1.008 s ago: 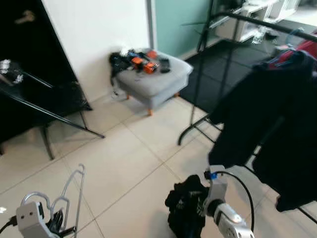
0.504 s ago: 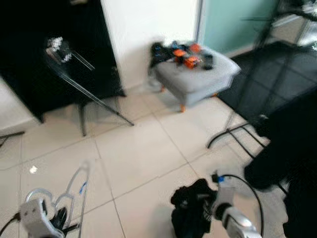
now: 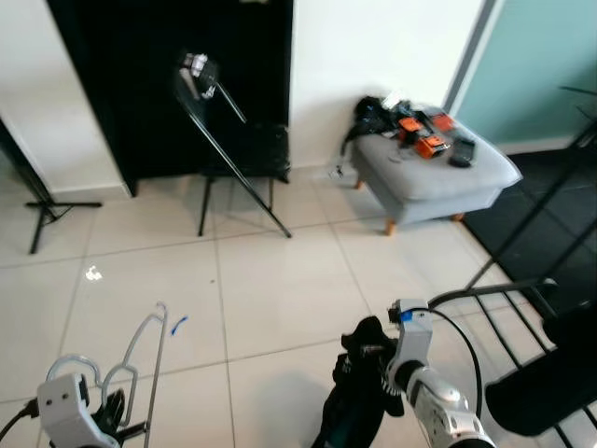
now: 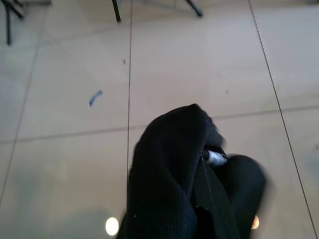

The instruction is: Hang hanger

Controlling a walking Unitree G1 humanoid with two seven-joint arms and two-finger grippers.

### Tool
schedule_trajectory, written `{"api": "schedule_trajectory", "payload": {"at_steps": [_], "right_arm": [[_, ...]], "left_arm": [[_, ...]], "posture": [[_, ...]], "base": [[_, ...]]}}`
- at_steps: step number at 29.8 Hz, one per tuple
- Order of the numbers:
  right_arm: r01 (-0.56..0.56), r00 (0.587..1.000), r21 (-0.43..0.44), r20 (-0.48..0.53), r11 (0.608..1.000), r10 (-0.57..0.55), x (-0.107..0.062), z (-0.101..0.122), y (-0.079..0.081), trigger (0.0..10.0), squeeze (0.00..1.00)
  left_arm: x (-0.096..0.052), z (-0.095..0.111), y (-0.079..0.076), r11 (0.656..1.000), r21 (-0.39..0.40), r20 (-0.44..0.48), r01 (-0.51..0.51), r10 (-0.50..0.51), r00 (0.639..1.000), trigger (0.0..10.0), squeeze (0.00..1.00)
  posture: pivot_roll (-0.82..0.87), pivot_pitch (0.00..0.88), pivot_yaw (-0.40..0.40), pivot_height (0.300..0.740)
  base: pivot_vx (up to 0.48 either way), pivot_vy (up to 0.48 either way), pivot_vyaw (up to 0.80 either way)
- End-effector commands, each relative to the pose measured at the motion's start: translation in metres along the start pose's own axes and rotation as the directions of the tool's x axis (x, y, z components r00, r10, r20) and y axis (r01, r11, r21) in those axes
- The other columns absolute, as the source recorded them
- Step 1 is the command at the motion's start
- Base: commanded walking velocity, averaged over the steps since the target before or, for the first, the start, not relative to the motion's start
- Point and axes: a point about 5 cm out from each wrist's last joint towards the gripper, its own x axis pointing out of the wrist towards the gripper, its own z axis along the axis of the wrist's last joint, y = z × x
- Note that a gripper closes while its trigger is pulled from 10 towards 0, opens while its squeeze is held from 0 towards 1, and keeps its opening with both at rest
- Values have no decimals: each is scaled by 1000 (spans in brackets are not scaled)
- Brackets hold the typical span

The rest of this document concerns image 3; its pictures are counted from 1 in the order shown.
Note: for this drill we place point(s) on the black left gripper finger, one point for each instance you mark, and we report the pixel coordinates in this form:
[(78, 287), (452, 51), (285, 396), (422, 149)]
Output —
[(135, 430)]

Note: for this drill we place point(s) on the black Petronas print shirt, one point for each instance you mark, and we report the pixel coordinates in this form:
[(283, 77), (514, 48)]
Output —
[(350, 411)]

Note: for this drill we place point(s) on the grey translucent plastic hanger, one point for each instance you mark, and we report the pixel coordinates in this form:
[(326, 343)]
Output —
[(158, 373)]

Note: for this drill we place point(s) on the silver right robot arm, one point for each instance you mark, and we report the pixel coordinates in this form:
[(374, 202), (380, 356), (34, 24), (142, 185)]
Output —
[(448, 411)]

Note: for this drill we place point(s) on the black metal clothes rack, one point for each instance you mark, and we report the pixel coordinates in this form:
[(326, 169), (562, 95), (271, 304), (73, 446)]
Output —
[(504, 287)]

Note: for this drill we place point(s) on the white paper scrap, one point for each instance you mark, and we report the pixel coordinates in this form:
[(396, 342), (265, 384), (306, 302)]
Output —
[(93, 273)]

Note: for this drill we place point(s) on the grey upholstered ottoman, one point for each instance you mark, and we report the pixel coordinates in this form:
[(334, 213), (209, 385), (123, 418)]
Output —
[(438, 187)]

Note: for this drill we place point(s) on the black light stand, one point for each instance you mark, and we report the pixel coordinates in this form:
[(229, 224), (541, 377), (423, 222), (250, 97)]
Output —
[(65, 203)]

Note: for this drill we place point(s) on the orange black device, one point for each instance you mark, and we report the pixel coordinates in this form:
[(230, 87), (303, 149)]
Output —
[(409, 129), (430, 146)]

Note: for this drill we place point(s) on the flat red orange case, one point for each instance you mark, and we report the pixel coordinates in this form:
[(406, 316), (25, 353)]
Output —
[(443, 121)]

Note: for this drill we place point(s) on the black floor mat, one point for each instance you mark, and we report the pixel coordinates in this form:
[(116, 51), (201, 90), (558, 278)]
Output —
[(560, 177)]

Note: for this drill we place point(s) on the black backdrop panel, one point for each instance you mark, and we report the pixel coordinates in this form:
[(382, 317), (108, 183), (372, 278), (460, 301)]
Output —
[(140, 75)]

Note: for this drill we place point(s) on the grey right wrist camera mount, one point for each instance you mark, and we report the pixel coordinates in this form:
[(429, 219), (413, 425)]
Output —
[(410, 336)]

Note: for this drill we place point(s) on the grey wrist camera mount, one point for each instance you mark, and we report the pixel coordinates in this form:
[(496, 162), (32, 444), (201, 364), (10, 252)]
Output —
[(410, 336), (65, 411)]

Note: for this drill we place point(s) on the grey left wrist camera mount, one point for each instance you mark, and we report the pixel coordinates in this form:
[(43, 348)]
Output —
[(65, 411)]

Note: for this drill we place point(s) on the black tripod with camera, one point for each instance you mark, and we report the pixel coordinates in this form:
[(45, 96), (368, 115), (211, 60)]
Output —
[(198, 67)]

